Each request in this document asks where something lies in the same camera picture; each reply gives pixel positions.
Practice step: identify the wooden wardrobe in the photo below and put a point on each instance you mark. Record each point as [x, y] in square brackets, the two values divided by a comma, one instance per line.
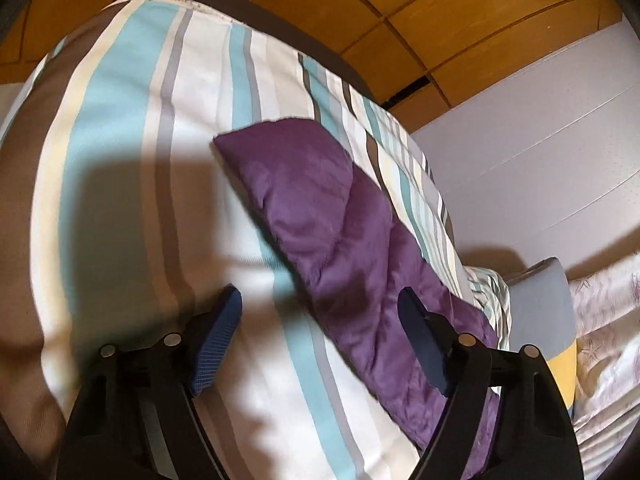
[450, 10]

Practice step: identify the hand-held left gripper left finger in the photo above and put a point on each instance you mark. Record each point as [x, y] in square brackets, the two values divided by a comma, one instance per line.
[219, 341]

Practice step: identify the grey yellow blue headboard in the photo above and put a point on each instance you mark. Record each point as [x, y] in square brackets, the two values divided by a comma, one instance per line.
[542, 305]

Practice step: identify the striped pillow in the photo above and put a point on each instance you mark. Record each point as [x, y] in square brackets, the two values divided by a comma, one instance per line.
[492, 300]

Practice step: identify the striped duvet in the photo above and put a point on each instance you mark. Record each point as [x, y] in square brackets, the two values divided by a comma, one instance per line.
[150, 170]

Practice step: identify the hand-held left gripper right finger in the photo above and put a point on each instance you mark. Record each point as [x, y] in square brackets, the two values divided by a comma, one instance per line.
[424, 341]

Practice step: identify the purple quilted jacket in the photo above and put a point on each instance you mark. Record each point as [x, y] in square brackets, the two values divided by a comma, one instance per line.
[345, 240]

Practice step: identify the floral patterned curtain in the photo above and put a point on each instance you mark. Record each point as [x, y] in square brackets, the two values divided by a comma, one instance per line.
[607, 340]

